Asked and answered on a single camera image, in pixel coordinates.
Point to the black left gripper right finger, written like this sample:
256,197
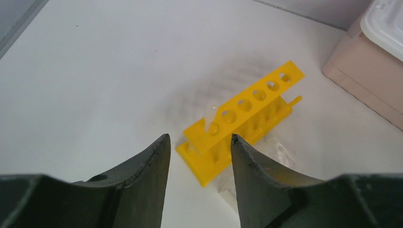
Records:
271,195

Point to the clear well plate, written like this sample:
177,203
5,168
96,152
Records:
269,146

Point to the white plastic bin lid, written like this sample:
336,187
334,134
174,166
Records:
382,24

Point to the yellow test tube rack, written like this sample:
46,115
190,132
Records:
251,114

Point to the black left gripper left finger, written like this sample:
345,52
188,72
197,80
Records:
129,195

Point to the pink plastic bin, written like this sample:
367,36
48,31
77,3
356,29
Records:
369,73

